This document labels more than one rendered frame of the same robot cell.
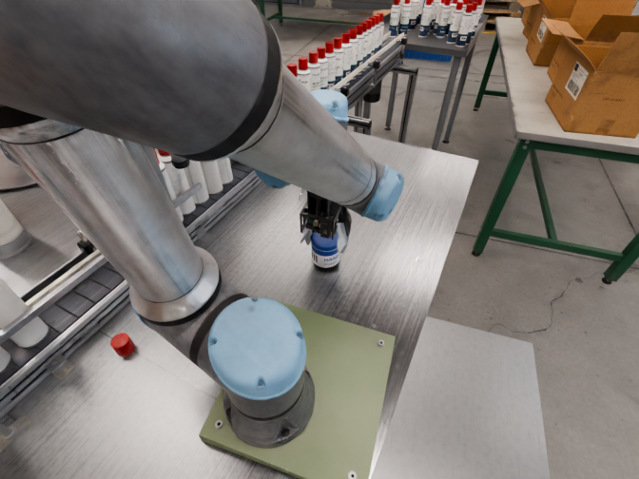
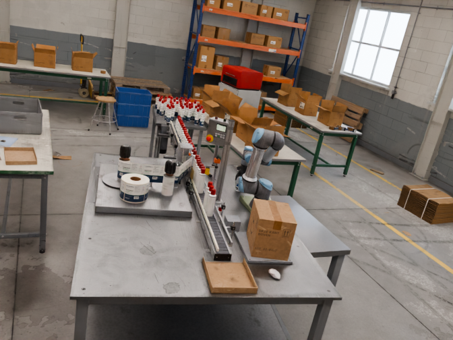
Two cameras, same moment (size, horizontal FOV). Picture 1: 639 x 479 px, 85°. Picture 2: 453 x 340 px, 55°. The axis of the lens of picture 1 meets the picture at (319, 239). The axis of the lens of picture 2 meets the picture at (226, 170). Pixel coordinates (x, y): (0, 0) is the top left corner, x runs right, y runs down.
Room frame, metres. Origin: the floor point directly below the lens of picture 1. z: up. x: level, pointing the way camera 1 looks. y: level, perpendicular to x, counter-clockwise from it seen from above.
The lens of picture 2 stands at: (-1.84, 2.47, 2.26)
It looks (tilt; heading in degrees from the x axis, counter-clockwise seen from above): 20 degrees down; 317
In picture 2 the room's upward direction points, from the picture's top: 11 degrees clockwise
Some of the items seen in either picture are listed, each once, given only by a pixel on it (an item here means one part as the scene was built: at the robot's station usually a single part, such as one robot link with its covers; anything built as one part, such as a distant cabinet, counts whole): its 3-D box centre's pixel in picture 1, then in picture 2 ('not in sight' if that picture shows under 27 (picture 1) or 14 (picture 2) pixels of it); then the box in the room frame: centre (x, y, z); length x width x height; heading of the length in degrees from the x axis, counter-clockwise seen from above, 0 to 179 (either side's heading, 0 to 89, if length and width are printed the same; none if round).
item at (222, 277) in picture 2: not in sight; (228, 274); (-0.36, 0.90, 0.85); 0.30 x 0.26 x 0.04; 153
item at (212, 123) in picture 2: not in sight; (219, 131); (0.59, 0.32, 1.38); 0.17 x 0.10 x 0.19; 28
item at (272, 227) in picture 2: not in sight; (270, 229); (-0.22, 0.46, 0.99); 0.30 x 0.24 x 0.27; 143
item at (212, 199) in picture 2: not in sight; (211, 202); (0.24, 0.59, 0.98); 0.05 x 0.05 x 0.20
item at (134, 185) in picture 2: not in sight; (134, 187); (0.68, 0.96, 0.95); 0.20 x 0.20 x 0.14
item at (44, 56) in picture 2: not in sight; (44, 55); (6.13, -0.24, 0.96); 0.43 x 0.42 x 0.37; 69
